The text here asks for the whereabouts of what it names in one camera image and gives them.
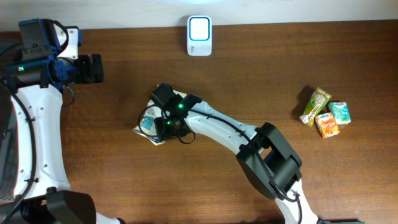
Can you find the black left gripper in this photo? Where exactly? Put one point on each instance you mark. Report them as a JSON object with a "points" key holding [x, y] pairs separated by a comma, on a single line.
{"points": [[88, 75]]}

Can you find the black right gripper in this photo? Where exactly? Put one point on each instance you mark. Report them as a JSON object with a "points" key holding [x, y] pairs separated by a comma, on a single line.
{"points": [[163, 132]]}

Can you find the white chips bag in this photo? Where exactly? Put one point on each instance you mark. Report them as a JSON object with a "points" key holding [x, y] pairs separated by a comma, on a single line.
{"points": [[154, 109]]}

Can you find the green snack stick pack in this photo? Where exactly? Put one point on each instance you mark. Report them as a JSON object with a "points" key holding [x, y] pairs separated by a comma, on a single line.
{"points": [[316, 103]]}

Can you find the orange tissue pack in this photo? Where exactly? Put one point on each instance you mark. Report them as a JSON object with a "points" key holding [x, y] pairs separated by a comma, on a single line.
{"points": [[327, 125]]}

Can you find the green tissue pack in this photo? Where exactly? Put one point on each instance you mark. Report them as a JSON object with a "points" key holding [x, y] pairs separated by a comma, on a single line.
{"points": [[340, 112]]}

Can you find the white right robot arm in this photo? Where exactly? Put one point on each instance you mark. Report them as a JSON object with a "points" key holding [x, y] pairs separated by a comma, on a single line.
{"points": [[267, 159]]}

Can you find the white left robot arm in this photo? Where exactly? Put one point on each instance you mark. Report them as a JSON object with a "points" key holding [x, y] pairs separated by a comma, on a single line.
{"points": [[34, 184]]}

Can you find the dark grey plastic basket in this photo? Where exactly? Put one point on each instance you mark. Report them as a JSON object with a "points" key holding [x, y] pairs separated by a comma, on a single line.
{"points": [[9, 144]]}

